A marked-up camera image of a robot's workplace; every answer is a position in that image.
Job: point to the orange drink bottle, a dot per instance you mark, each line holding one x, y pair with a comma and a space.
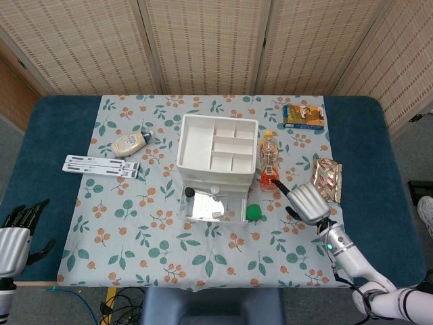
269, 162

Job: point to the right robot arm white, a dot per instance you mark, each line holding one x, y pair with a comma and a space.
355, 260

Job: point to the blue table cover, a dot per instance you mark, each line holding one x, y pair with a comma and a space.
57, 135

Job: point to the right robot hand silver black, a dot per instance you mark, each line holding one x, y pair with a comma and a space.
309, 203

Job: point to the gold red foil packet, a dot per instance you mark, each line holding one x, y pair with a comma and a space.
328, 179

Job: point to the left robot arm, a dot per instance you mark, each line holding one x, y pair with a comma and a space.
6, 301

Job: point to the green ball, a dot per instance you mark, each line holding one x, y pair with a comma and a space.
253, 212

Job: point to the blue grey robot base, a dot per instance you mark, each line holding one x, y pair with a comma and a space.
213, 306

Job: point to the woven folding screen panel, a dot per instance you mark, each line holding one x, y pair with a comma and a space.
406, 67
206, 44
74, 44
314, 44

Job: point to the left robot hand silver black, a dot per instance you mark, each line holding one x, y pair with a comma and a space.
13, 247

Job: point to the yellow blue snack box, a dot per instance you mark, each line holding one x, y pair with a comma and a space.
304, 116

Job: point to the beige squeeze sauce bottle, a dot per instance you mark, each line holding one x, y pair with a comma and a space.
126, 145

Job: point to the white toothbrush package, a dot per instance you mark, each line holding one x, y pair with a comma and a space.
101, 161

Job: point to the small black cap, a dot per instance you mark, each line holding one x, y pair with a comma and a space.
189, 192

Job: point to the white drawer organizer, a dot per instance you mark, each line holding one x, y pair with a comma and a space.
196, 145

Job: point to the yellow floor tape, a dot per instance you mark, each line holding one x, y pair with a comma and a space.
109, 301

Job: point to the white shoe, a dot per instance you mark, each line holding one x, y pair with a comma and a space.
427, 216

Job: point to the black floor object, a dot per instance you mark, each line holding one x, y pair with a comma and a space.
419, 191

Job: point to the floral tablecloth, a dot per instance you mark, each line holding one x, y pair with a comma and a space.
169, 250

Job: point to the white folding stand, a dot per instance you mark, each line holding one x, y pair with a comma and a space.
94, 169

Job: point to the wooden door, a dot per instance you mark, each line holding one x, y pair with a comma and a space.
13, 94

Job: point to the small white round item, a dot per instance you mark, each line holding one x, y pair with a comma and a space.
214, 189

